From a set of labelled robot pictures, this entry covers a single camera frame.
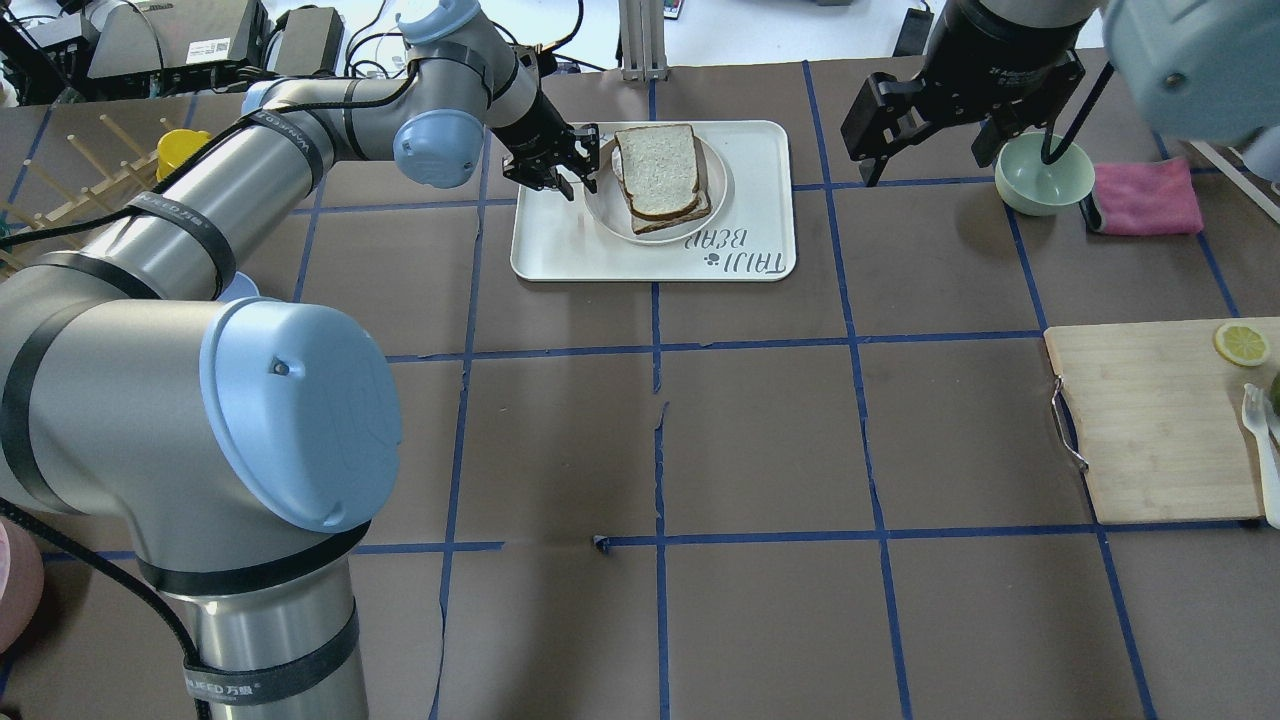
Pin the bread slice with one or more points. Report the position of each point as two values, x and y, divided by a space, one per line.
658 201
667 147

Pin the white round plate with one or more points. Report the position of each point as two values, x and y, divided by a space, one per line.
609 207

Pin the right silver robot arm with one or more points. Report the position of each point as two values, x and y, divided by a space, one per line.
1197 70

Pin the white wire cup rack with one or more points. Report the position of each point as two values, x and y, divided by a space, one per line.
1263 200

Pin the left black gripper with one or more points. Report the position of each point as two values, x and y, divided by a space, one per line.
527 121

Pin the light green bowl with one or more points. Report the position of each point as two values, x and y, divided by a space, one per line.
1036 189

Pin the pink bowl with ice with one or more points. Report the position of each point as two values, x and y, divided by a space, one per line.
22 582

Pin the black power adapter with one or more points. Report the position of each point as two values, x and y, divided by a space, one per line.
914 31

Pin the white fork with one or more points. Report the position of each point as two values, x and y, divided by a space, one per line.
1255 407

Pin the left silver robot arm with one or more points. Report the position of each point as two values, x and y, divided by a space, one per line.
220 460

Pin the lemon half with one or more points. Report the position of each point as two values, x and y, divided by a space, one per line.
1241 344

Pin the pink cloth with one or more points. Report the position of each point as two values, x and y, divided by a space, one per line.
1142 200

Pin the blue bowl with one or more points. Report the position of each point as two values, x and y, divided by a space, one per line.
241 287

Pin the yellow mug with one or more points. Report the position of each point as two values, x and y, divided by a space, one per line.
176 147

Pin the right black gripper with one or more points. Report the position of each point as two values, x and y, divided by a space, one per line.
985 45

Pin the black computer box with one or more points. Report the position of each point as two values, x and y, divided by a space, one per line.
179 39

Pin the wooden dish rack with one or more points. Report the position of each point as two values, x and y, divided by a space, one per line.
83 163

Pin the wooden cutting board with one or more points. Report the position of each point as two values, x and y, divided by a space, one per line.
1156 411

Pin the aluminium frame post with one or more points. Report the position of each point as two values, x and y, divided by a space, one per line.
643 40

